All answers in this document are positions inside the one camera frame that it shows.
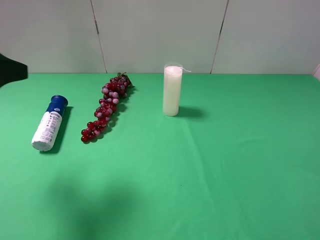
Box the blue and white bottle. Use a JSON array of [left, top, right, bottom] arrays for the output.
[[31, 95, 68, 152]]

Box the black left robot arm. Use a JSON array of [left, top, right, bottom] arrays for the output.
[[0, 54, 28, 87]]

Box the white pillar candle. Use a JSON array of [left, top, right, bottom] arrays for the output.
[[162, 63, 191, 117]]

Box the red grape bunch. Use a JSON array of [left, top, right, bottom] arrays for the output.
[[81, 72, 134, 144]]

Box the green tablecloth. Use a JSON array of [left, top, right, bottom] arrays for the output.
[[0, 74, 320, 240]]

